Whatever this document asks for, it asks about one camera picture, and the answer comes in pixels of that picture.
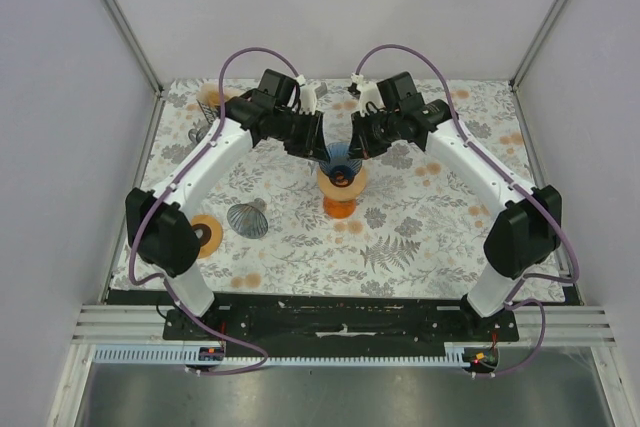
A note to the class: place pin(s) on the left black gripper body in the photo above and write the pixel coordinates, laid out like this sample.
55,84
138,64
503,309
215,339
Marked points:
292,131

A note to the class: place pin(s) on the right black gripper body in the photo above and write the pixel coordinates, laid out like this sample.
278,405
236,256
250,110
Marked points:
381,131

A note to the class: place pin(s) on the coffee filter package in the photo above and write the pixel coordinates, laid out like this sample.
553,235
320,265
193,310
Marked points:
209,98

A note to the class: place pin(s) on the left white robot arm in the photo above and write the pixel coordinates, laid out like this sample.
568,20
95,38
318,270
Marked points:
158,221

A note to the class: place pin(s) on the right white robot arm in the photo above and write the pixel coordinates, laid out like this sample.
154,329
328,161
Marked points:
522,234

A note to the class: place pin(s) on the grey glass dripper cone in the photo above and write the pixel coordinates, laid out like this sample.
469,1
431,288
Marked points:
248,219

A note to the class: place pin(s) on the orange glass carafe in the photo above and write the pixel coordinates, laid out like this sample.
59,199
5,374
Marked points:
339,209

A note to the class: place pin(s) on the floral tablecloth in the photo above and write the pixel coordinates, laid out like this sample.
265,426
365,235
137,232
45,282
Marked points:
417,230

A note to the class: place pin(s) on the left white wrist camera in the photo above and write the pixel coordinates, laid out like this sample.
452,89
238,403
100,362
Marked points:
310,93

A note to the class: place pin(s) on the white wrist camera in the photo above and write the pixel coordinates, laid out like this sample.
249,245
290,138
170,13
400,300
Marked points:
310,93
367,94

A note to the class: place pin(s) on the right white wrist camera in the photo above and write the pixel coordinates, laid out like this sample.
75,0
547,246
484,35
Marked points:
367,94

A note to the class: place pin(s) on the black mounting base plate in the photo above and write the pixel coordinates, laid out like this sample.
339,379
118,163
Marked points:
353,325

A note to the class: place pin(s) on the white slotted cable duct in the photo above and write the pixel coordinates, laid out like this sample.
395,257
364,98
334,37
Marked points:
205,356

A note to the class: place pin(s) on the aluminium frame rail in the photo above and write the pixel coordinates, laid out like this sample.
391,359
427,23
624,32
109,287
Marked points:
566,326

